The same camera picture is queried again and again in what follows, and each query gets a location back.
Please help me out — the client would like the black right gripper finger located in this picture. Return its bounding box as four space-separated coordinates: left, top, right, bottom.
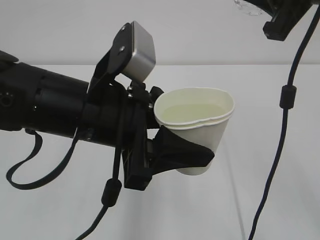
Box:
262 0 315 41

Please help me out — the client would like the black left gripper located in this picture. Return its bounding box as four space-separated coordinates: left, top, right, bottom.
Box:
82 79 215 191

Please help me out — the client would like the white paper cup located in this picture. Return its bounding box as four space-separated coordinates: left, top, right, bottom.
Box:
153 86 236 176

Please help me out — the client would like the clear green-label water bottle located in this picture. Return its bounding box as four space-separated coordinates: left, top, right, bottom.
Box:
233 0 273 17

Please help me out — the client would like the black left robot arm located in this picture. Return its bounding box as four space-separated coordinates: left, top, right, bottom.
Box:
0 52 215 193

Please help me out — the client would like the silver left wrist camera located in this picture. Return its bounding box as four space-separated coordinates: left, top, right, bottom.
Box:
93 20 157 91

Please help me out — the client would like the black left camera cable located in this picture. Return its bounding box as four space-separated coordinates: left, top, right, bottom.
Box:
74 99 141 240

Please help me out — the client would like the black camera cable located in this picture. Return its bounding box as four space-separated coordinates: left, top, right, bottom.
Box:
74 99 141 240
247 0 320 240

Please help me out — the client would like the black right camera cable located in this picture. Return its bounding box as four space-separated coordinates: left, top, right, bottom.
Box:
247 0 320 240

